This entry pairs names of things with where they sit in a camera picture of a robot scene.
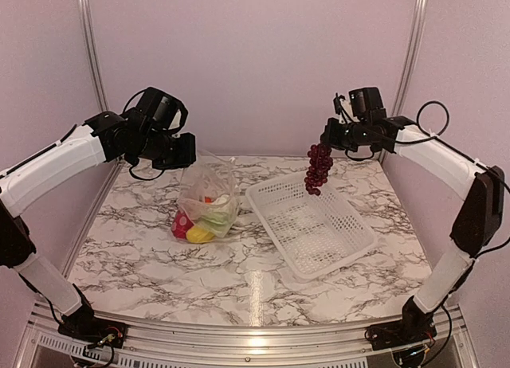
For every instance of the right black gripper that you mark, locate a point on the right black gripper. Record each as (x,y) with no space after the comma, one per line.
(329,136)

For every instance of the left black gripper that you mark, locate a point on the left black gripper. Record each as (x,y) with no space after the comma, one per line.
(186,156)

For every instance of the dark red toy grapes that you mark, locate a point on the dark red toy grapes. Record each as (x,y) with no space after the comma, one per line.
(319,164)

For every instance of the clear zip top bag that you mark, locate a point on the clear zip top bag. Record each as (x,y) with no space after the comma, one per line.
(210,176)

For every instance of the red toy bell pepper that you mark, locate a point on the red toy bell pepper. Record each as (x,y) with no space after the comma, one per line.
(181,225)

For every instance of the white toy cauliflower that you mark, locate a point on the white toy cauliflower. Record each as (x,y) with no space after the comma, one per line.
(218,216)

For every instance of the yellow toy fruit front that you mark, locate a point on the yellow toy fruit front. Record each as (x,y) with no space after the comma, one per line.
(198,235)

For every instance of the white plastic basket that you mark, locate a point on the white plastic basket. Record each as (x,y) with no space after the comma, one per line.
(315,235)

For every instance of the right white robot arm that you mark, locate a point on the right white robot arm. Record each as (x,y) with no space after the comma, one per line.
(480,188)

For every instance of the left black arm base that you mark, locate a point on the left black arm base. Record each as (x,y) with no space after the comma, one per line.
(85,326)

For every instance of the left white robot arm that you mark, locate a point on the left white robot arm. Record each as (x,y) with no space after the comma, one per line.
(100,139)

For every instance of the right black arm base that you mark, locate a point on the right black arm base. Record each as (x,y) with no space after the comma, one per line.
(414,326)

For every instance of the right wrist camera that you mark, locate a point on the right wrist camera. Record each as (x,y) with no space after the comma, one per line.
(366,106)

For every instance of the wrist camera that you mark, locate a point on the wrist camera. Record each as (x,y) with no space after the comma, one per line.
(156,111)
(366,106)

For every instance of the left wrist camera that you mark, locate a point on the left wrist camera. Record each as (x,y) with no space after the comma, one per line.
(156,111)

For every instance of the right aluminium frame post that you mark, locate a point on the right aluminium frame post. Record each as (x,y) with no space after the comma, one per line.
(411,58)

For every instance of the aluminium frame post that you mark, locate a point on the aluminium frame post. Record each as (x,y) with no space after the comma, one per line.
(411,58)
(92,54)

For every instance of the left aluminium frame post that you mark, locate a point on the left aluminium frame post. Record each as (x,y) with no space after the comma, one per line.
(92,54)

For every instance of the front aluminium rail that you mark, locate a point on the front aluminium rail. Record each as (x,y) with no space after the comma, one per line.
(152,343)

